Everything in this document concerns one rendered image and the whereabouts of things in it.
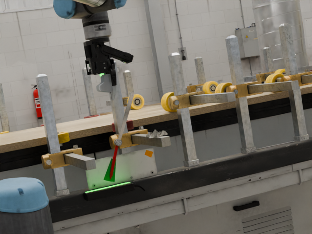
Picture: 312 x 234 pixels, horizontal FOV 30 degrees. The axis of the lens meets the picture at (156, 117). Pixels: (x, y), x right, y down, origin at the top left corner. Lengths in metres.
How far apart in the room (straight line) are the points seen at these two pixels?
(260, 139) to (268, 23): 3.54
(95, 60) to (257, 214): 1.09
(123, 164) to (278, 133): 0.83
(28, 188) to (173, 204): 1.01
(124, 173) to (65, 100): 7.28
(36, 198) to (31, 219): 0.05
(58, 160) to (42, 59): 7.32
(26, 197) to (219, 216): 1.41
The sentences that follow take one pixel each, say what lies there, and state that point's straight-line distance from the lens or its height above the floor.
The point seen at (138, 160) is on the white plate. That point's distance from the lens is 2.09.
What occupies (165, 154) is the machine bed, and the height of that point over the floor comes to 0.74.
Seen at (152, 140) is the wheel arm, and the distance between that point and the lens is 1.89.
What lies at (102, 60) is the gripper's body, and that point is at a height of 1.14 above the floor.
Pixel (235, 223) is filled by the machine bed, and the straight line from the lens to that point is 2.59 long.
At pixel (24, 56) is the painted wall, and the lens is 9.26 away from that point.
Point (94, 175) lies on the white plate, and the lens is 2.05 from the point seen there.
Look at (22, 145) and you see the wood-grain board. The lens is 2.16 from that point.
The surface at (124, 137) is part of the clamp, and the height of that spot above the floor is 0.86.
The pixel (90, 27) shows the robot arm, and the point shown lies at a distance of 1.97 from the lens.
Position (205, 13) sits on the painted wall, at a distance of 10.25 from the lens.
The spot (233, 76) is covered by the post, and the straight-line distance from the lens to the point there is 2.28.
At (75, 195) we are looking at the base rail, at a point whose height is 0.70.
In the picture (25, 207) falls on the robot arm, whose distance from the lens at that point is 1.27.
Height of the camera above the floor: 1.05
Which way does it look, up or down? 4 degrees down
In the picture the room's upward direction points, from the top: 9 degrees counter-clockwise
